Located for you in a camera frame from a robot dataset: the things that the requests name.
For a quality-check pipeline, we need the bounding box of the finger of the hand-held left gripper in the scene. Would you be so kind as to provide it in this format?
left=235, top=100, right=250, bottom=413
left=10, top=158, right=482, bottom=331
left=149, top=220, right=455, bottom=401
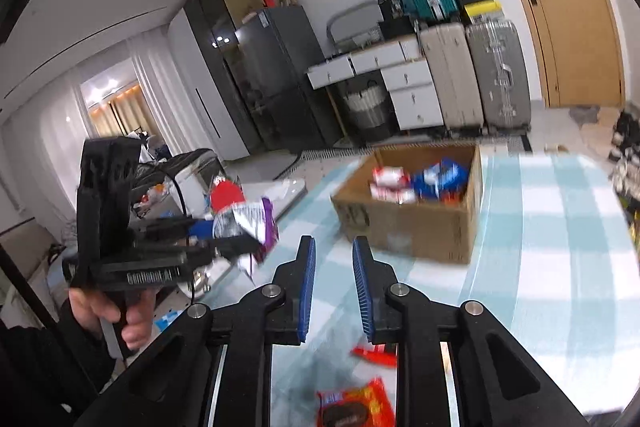
left=134, top=216, right=217, bottom=243
left=177, top=233, right=265, bottom=268

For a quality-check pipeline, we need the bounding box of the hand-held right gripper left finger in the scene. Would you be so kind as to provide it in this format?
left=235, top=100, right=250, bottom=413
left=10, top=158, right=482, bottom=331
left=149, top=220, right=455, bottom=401
left=75, top=236, right=317, bottom=427

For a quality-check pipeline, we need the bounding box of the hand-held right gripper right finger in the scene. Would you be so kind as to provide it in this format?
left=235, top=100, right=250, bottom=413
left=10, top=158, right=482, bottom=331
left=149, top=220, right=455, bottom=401
left=351, top=236, right=591, bottom=427

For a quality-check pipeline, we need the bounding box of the purple silver snack packet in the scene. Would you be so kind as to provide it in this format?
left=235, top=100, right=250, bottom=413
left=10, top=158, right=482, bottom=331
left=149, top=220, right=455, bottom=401
left=212, top=197, right=277, bottom=280

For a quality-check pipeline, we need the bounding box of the red triangular chips bag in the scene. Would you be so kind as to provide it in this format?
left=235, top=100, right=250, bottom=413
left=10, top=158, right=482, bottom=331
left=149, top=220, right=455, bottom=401
left=349, top=343, right=399, bottom=369

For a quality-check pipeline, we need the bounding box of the brown cardboard box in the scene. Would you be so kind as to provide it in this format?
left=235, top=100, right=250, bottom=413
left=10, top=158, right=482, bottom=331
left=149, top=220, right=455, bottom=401
left=330, top=143, right=484, bottom=266

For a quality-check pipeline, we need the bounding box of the red packet with barcode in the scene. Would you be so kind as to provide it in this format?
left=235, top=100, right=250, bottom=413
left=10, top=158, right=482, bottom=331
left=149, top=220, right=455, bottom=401
left=369, top=166, right=417, bottom=204

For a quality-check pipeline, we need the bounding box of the red chocolate cookie packet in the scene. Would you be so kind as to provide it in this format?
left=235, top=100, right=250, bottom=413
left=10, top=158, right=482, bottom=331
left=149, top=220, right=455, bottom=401
left=316, top=376, right=402, bottom=427

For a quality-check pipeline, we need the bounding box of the blue cookie packet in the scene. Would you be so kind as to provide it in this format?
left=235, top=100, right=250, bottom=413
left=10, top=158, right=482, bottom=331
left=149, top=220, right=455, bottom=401
left=412, top=158, right=471, bottom=201

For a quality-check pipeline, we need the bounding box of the person's left forearm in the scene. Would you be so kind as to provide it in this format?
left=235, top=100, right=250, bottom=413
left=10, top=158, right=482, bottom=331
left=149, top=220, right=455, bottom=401
left=0, top=297, right=128, bottom=427

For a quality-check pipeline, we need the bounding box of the person's left hand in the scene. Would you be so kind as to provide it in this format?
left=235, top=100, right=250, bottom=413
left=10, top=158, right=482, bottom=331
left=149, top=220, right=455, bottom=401
left=67, top=288, right=159, bottom=353

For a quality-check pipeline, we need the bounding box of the dark clothes pile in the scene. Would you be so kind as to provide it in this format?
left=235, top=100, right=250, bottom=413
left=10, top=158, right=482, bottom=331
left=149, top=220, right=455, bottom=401
left=132, top=148, right=223, bottom=188

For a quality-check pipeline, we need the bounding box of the white cloth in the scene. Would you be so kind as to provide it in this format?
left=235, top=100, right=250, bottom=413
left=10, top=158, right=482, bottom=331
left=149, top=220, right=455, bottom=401
left=269, top=178, right=309, bottom=204

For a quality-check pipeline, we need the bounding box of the white curtain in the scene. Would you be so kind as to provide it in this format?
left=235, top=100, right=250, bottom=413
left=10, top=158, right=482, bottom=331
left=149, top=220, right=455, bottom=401
left=0, top=31, right=222, bottom=220

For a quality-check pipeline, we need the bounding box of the striped floor mat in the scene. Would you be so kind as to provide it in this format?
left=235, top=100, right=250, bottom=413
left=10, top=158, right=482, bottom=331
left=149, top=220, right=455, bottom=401
left=294, top=146, right=382, bottom=158

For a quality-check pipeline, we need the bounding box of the dark glass cabinet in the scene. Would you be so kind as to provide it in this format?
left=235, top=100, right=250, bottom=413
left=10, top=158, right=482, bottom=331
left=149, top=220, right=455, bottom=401
left=182, top=0, right=262, bottom=159

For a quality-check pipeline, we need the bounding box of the grey refrigerator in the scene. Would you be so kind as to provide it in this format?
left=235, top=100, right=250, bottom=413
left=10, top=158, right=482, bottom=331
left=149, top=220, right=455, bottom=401
left=234, top=5, right=342, bottom=154

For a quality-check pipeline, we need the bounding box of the wicker basket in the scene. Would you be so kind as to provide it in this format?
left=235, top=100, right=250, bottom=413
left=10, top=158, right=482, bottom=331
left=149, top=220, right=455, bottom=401
left=339, top=81, right=397, bottom=144

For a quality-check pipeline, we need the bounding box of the teal checked tablecloth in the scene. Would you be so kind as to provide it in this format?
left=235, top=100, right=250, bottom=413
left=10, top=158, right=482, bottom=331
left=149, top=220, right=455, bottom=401
left=150, top=151, right=637, bottom=427

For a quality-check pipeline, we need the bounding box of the white drawer desk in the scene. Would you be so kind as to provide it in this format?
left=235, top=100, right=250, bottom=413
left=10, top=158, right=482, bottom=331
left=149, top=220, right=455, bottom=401
left=306, top=37, right=447, bottom=134

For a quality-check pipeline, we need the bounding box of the beige suitcase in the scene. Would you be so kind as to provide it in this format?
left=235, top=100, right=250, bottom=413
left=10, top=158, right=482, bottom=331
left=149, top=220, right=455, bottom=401
left=418, top=22, right=485, bottom=136

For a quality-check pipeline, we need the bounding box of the silver suitcase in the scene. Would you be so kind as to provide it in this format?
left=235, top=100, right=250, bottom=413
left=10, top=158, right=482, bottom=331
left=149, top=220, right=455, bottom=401
left=465, top=17, right=532, bottom=136

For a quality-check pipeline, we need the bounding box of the black bag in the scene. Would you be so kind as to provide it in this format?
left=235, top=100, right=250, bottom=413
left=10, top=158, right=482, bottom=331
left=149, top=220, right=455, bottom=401
left=378, top=18, right=420, bottom=42

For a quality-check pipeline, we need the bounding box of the grey door rug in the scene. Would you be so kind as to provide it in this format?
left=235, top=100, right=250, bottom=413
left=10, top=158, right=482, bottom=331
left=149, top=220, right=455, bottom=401
left=569, top=104, right=602, bottom=128

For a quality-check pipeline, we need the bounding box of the black labelled box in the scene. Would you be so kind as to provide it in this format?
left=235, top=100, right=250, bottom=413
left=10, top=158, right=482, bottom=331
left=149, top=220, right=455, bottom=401
left=377, top=0, right=407, bottom=24

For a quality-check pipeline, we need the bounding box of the pile of shoes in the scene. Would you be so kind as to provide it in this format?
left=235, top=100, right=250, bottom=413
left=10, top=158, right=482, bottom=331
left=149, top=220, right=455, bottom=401
left=606, top=106, right=640, bottom=220

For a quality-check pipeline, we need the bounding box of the wooden door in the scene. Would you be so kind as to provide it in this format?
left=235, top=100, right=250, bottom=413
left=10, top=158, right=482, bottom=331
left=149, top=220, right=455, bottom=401
left=474, top=0, right=627, bottom=109

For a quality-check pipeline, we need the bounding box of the arched metal frame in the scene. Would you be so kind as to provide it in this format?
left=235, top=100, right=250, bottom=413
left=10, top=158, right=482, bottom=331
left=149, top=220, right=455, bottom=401
left=327, top=0, right=384, bottom=54

